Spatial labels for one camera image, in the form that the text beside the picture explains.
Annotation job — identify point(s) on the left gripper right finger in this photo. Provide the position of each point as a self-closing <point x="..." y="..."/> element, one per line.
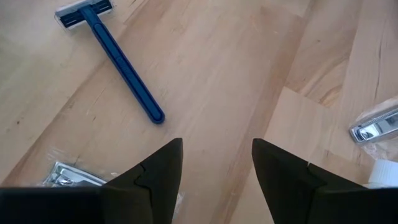
<point x="280" y="180"/>

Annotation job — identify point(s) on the blue disposable razor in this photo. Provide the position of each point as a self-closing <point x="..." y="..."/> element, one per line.
<point x="124" y="68"/>

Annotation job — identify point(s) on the white travel toothpaste tube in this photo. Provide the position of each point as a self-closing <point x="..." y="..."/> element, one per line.
<point x="385" y="172"/>

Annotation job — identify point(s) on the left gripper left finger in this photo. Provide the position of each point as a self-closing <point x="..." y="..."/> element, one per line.
<point x="161" y="177"/>

